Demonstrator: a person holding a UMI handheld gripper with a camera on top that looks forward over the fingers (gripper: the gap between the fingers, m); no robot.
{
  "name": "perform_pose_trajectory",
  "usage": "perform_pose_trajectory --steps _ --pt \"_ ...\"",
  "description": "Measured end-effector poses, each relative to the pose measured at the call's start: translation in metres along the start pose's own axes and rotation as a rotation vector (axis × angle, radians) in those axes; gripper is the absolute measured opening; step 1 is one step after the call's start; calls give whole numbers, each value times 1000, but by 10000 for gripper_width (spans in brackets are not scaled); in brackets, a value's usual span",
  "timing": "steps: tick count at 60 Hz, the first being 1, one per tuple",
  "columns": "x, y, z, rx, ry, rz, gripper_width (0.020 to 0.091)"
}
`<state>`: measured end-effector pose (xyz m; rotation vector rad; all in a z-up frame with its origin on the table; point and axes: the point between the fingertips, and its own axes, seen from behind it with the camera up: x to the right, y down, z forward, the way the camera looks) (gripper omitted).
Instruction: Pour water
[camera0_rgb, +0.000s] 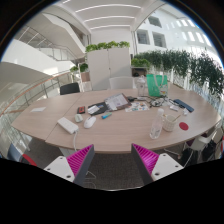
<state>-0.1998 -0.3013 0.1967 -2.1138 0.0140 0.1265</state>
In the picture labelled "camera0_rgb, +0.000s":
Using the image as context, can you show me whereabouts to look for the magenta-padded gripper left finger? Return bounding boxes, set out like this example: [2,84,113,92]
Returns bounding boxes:
[43,144,96,187]

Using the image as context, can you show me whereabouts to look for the brown planter with green plants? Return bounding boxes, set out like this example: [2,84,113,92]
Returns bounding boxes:
[69,63,91,83]

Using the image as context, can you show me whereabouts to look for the flat round red coaster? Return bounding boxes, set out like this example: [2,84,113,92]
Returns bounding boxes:
[178,121,190,131]

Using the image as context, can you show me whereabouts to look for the green plants on cabinet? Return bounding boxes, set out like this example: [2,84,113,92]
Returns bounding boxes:
[85,40,131,53]

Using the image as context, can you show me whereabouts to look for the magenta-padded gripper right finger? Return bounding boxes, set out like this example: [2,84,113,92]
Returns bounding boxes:
[130,143,184,186]

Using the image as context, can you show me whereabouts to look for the clear plastic jug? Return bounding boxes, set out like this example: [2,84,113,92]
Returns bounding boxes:
[136,75,148,98]

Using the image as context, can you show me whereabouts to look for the green tote bag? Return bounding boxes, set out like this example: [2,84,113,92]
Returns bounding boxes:
[145,73,169,98]

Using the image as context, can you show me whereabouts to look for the colourful sticker sheet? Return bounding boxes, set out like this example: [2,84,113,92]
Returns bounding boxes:
[124,101,150,113]

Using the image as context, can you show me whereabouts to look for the white computer mouse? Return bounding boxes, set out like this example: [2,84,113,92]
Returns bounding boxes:
[83,115,97,130]

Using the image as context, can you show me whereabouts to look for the row of green hedge plants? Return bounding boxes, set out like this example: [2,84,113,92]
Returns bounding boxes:
[133,49,224,98]

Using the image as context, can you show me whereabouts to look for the black chair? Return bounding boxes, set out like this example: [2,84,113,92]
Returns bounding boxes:
[59,82,81,96]

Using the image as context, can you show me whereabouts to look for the black cable tangle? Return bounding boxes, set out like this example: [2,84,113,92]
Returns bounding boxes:
[146,96,174,108]

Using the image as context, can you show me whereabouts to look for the white paper sheet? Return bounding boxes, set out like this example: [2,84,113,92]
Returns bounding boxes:
[30,106,47,113]

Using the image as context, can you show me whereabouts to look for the white power cord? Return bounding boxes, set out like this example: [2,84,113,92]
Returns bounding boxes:
[72,130,78,152]

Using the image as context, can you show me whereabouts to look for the white power strip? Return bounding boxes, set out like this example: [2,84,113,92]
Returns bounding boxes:
[56,116,80,135]

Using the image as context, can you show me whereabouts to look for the white cabinet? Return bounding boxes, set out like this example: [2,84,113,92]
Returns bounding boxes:
[86,46,132,92]

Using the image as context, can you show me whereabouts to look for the dark red phone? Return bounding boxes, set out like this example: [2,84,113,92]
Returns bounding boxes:
[76,105,87,115]

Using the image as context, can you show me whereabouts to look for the white gold-grid mug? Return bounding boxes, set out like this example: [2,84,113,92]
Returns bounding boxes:
[162,114,179,133]

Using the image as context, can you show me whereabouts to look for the clear plastic water bottle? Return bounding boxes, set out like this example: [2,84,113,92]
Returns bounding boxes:
[149,107,165,140]

